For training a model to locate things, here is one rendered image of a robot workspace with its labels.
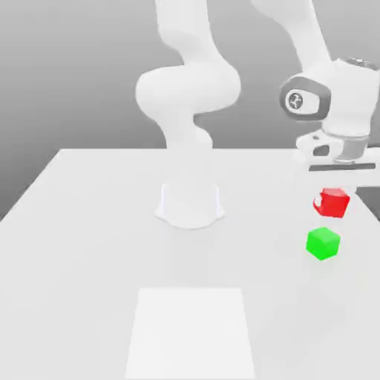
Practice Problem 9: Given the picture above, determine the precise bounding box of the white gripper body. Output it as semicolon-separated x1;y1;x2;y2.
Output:
292;147;380;191

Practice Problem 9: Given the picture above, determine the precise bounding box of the small red cube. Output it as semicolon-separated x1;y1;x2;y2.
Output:
312;187;351;219

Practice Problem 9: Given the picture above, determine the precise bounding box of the small green cube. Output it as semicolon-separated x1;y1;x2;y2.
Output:
306;226;341;262

